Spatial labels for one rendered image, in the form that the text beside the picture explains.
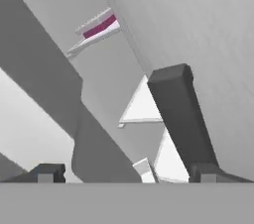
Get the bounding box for white fridge shelf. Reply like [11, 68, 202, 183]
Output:
[117, 74, 165, 129]
[64, 7, 122, 58]
[153, 128, 191, 183]

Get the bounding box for grey fridge door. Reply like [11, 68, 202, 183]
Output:
[0, 0, 143, 183]

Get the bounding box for small white box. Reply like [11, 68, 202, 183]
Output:
[132, 157, 161, 183]

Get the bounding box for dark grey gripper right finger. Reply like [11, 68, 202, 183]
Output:
[189, 163, 254, 183]

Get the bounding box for light grey freezer door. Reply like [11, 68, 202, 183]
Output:
[92, 0, 254, 182]

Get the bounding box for magenta item on shelf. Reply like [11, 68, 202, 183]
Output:
[81, 14, 119, 40]

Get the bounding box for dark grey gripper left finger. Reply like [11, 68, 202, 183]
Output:
[0, 163, 66, 183]

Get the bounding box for dark grey freezer door handle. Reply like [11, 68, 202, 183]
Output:
[146, 62, 220, 169]

